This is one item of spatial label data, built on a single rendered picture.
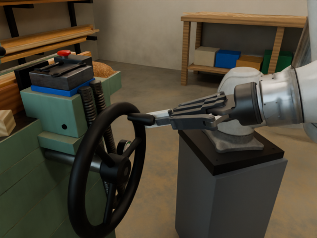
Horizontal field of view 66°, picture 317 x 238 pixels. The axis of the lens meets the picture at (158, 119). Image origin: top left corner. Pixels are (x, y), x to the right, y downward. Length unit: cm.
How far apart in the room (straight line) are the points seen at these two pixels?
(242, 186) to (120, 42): 371
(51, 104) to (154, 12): 350
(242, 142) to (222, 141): 7
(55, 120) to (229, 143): 60
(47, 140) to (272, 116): 44
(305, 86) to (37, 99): 49
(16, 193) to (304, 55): 85
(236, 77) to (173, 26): 306
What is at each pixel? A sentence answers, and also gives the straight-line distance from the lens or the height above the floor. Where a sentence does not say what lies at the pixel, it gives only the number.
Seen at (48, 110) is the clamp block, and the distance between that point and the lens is 56.
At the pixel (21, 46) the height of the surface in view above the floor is 60.
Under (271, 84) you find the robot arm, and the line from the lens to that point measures 43.
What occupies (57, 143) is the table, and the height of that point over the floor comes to 86.
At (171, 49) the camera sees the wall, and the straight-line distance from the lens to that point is 393.
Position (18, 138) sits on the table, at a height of 89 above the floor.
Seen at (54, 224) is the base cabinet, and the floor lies 61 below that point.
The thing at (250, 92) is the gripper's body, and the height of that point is 100.
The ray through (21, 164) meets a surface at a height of 83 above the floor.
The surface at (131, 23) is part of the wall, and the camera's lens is 419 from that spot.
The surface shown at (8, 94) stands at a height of 95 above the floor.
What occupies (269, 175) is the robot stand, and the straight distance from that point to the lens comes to 100.
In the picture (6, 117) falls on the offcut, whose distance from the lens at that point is 55.
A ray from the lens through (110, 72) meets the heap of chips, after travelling 83.
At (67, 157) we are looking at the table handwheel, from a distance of 59.
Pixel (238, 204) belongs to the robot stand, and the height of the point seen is 44.
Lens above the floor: 115
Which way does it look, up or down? 28 degrees down
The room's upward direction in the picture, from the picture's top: straight up
